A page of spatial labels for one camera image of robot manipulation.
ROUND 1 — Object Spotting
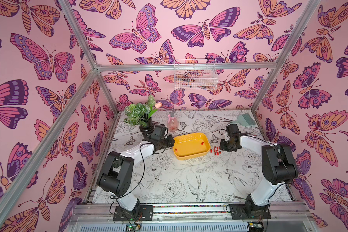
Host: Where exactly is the yellow plastic storage tray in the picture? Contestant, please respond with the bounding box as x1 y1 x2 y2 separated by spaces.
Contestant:
173 132 211 160

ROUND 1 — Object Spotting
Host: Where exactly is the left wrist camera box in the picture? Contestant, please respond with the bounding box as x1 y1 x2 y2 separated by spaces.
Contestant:
151 124 168 141

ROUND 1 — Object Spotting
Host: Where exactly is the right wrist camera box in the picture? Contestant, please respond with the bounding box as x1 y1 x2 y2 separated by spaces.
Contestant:
226 124 248 137

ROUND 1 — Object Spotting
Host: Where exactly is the black glossy vase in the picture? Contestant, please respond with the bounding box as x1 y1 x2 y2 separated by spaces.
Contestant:
139 118 155 138

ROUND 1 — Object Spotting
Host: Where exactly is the pink spray bottle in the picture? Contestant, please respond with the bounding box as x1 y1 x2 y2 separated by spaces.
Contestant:
167 112 179 132

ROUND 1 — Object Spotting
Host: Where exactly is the green artificial plant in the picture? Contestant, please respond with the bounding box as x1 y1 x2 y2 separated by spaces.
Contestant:
124 95 162 128

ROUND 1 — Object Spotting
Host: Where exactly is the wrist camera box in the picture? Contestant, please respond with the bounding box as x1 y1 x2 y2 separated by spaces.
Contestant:
151 124 168 141
226 124 248 137

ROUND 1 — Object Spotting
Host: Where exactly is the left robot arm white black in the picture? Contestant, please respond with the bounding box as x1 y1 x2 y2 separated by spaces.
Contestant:
97 135 175 213

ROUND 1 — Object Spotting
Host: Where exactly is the aluminium frame post right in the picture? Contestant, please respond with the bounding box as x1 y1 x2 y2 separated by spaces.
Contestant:
251 0 321 113

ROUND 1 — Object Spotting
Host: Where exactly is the aluminium frame post left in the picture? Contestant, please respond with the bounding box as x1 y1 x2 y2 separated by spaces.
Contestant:
59 1 119 115

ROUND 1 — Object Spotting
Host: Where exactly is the white wire basket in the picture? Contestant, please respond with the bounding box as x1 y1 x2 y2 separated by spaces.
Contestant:
172 63 218 91

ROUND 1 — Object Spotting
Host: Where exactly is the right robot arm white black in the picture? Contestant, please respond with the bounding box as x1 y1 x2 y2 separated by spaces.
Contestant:
220 135 299 220

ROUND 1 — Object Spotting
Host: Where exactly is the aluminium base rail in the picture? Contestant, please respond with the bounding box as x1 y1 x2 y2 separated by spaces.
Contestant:
71 202 313 223

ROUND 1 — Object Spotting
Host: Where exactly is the aluminium frame post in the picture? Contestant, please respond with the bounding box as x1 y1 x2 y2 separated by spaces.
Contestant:
251 0 321 113
59 1 119 115

